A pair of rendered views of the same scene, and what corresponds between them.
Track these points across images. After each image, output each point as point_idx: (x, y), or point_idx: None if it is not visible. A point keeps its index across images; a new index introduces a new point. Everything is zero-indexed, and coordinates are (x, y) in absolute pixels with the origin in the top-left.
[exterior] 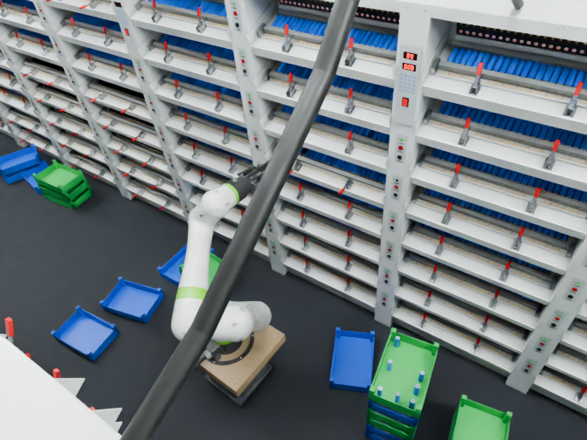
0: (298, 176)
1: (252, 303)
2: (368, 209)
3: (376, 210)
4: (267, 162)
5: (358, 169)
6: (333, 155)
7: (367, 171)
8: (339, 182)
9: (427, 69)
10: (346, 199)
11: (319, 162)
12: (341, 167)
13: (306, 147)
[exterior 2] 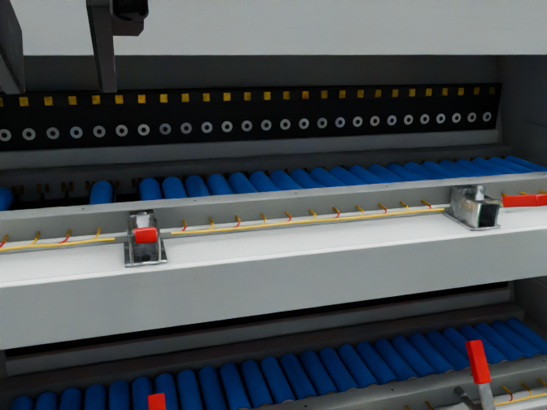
0: (159, 319)
1: None
2: (523, 367)
3: (545, 355)
4: (10, 5)
5: (434, 172)
6: (391, 41)
7: (466, 168)
8: (419, 226)
9: None
10: (406, 380)
11: (259, 192)
12: (365, 183)
13: (219, 44)
